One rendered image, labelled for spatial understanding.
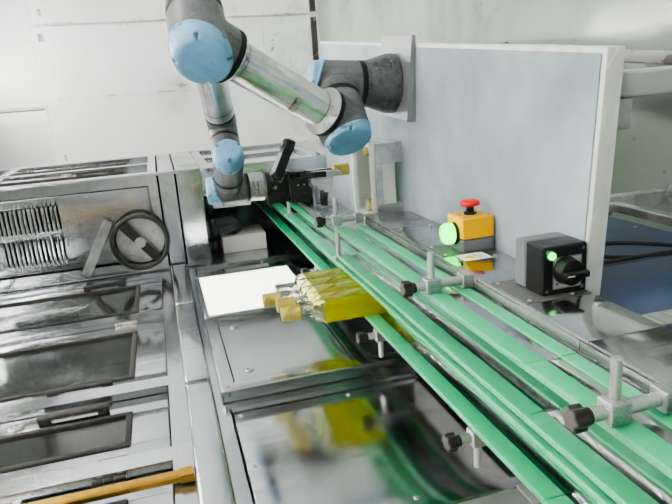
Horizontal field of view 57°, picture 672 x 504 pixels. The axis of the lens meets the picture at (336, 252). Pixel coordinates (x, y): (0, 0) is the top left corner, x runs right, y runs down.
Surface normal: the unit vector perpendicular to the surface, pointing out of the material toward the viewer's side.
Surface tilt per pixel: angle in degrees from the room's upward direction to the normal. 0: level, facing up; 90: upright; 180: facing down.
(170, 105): 90
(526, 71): 0
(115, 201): 90
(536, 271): 0
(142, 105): 90
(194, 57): 82
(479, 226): 90
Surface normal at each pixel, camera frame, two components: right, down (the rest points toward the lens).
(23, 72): 0.28, 0.23
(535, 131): -0.96, 0.14
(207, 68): 0.12, 0.80
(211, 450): -0.07, -0.96
